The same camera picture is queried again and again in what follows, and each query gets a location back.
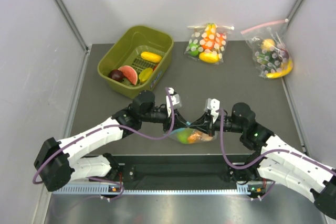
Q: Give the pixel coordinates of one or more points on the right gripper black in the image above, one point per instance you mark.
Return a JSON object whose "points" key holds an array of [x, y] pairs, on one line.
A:
{"points": [[206, 125]]}

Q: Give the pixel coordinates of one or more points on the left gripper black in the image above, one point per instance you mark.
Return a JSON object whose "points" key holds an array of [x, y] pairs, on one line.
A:
{"points": [[179, 121]]}

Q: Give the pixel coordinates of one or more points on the green fake apple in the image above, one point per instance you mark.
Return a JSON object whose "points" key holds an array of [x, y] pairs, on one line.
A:
{"points": [[183, 135]]}

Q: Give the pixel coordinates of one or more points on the blue zip clear bag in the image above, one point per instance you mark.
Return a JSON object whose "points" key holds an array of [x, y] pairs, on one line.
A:
{"points": [[206, 138]]}

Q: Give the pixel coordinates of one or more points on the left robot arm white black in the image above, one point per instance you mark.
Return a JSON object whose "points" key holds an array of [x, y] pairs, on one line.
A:
{"points": [[61, 161]]}

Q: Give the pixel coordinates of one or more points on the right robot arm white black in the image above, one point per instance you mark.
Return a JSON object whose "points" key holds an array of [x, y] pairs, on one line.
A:
{"points": [[272, 158]]}

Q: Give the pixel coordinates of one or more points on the orange fake fruit pieces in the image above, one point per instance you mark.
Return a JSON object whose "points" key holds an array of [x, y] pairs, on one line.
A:
{"points": [[195, 137]]}

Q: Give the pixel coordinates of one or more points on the yellow fake lemon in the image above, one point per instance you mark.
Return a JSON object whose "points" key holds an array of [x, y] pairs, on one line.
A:
{"points": [[209, 57]]}

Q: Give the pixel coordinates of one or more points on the fake watermelon slice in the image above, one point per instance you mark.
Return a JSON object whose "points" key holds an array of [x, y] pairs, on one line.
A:
{"points": [[130, 73]]}

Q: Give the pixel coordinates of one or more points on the dark red fake apple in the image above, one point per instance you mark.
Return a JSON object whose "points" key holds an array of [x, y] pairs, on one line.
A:
{"points": [[116, 75]]}

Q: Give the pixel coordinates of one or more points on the polka dot zip bag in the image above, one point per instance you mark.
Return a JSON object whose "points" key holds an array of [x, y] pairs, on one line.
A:
{"points": [[208, 38]]}

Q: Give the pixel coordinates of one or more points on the pink zip polka bag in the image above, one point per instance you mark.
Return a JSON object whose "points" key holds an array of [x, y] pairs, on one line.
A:
{"points": [[267, 44]]}

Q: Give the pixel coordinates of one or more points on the yellow fake banana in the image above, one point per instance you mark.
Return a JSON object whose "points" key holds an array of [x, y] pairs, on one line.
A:
{"points": [[282, 71]]}

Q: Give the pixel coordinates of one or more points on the olive green plastic bin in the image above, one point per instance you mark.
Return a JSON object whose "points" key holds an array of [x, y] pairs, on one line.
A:
{"points": [[127, 50]]}

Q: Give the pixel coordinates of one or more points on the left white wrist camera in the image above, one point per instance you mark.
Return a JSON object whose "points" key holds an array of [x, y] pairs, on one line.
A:
{"points": [[173, 101]]}

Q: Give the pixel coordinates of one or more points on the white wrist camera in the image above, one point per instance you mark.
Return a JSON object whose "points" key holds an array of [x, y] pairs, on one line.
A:
{"points": [[173, 101], [212, 107]]}

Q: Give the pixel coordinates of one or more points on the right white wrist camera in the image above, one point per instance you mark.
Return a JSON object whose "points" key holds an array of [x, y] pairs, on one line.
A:
{"points": [[212, 107]]}

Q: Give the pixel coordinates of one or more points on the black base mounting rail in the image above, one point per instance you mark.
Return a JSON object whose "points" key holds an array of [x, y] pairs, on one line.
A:
{"points": [[131, 168]]}

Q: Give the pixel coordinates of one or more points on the grey slotted cable duct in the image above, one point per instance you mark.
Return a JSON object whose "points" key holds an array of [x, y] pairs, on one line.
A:
{"points": [[109, 189]]}

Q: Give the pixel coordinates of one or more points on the left aluminium frame post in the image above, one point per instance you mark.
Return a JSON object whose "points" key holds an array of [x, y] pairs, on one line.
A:
{"points": [[71, 24]]}

